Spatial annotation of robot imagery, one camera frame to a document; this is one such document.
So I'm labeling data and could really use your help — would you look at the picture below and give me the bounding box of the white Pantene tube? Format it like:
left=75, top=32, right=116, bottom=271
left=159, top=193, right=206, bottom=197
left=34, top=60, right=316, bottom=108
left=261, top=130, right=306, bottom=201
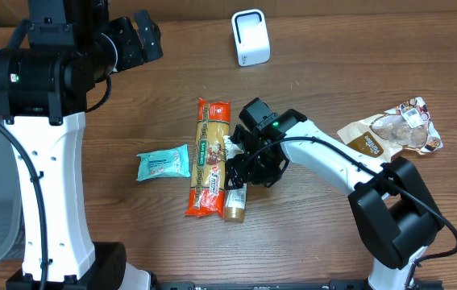
left=223, top=135, right=247, bottom=223

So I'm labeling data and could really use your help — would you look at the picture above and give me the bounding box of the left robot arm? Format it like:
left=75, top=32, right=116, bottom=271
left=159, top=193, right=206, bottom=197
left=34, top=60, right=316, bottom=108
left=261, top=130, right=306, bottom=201
left=0, top=1, right=163, bottom=290

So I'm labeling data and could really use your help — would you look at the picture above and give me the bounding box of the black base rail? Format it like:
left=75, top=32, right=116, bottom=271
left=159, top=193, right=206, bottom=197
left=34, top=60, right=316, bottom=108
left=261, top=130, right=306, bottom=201
left=155, top=279, right=445, bottom=290

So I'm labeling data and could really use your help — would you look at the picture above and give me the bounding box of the white barcode scanner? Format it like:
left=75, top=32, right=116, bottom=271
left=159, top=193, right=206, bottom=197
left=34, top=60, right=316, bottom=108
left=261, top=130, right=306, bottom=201
left=231, top=9, right=271, bottom=67

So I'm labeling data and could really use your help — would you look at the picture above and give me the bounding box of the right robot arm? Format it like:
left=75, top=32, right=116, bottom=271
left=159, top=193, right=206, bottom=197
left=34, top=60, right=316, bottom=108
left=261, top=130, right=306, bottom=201
left=226, top=108, right=444, bottom=289

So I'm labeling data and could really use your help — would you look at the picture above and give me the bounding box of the red San Remo spaghetti pack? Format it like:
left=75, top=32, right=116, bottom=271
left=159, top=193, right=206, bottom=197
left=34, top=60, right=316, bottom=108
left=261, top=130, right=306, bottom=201
left=185, top=98, right=231, bottom=218

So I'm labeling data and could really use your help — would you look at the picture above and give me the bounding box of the teal wipes packet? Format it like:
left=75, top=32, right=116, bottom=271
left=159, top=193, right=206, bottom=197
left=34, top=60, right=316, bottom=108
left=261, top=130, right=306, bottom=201
left=136, top=144, right=191, bottom=181

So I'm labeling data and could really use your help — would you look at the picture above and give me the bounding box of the brown white snack bag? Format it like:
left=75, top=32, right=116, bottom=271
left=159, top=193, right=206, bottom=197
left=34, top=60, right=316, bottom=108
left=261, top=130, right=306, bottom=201
left=338, top=97, right=443, bottom=162

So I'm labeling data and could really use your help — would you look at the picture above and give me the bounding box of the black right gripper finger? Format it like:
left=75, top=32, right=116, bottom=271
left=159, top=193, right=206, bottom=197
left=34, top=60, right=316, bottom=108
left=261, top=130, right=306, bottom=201
left=230, top=124, right=255, bottom=151
left=225, top=155, right=250, bottom=190

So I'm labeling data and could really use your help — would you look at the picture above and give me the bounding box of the brown cardboard backdrop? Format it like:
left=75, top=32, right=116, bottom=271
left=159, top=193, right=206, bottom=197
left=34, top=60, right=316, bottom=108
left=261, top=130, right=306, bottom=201
left=0, top=0, right=457, bottom=28

